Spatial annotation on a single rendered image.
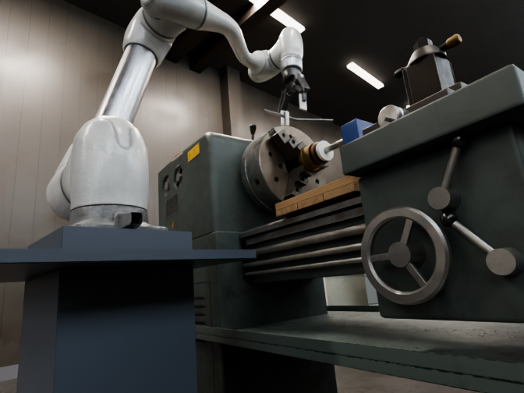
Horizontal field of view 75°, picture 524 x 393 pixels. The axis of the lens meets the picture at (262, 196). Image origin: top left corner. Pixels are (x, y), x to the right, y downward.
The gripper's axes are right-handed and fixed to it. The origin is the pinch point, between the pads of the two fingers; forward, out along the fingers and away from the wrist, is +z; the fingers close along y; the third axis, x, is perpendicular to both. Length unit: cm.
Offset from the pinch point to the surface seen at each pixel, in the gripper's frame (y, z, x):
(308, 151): -16.5, 23.6, 5.8
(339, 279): 177, 49, -169
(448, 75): -64, 25, 3
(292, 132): -4.6, 10.6, 3.7
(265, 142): -6.0, 17.9, 16.1
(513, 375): -74, 80, 20
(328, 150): -21.7, 24.5, 1.6
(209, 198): 10.7, 35.6, 29.9
